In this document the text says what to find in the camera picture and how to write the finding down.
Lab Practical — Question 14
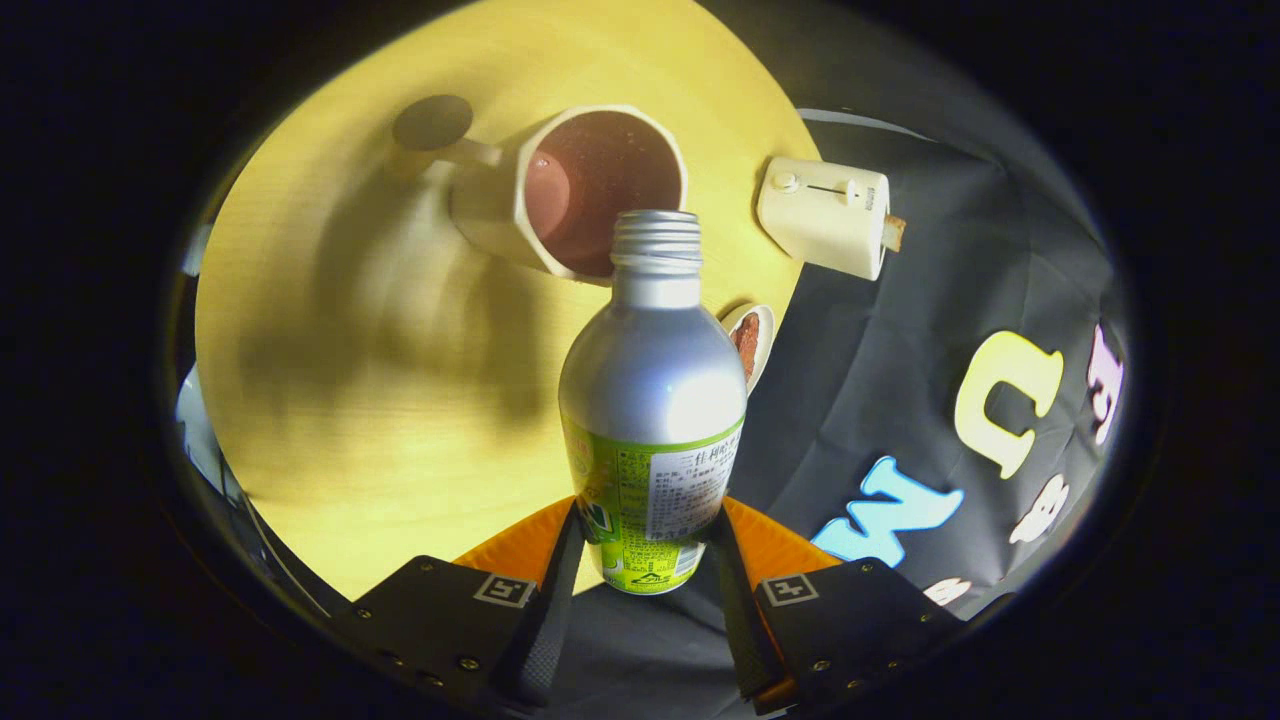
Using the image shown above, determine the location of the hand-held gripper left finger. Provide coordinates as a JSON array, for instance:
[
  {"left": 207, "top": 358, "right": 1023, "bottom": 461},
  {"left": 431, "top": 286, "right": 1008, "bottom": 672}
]
[{"left": 330, "top": 497, "right": 589, "bottom": 714}]

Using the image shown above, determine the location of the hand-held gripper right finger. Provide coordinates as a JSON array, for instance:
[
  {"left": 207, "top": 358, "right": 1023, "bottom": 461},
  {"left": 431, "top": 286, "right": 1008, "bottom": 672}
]
[{"left": 712, "top": 497, "right": 966, "bottom": 716}]

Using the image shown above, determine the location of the silver juice bottle green label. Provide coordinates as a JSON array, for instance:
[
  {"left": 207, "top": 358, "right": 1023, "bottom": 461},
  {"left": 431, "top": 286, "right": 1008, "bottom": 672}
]
[{"left": 558, "top": 210, "right": 748, "bottom": 596}]

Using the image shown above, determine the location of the beige cup with wooden handle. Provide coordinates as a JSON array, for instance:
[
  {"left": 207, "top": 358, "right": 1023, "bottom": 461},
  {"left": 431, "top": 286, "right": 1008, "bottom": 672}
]
[{"left": 392, "top": 94, "right": 689, "bottom": 281}]

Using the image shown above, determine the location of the wooden table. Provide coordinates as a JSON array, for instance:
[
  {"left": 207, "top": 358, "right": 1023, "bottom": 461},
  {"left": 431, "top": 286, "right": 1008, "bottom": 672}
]
[{"left": 195, "top": 0, "right": 823, "bottom": 601}]

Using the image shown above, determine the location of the brown meat piece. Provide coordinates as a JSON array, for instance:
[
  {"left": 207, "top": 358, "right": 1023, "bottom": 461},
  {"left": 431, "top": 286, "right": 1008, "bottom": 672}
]
[{"left": 732, "top": 312, "right": 761, "bottom": 381}]

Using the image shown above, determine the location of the white round plate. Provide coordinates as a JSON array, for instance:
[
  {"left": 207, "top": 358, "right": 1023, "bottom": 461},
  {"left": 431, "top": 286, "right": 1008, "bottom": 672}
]
[{"left": 720, "top": 303, "right": 776, "bottom": 394}]

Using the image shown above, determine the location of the white toaster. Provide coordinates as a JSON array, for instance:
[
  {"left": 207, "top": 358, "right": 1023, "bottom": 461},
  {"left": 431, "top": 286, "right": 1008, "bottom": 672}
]
[{"left": 756, "top": 156, "right": 891, "bottom": 282}]

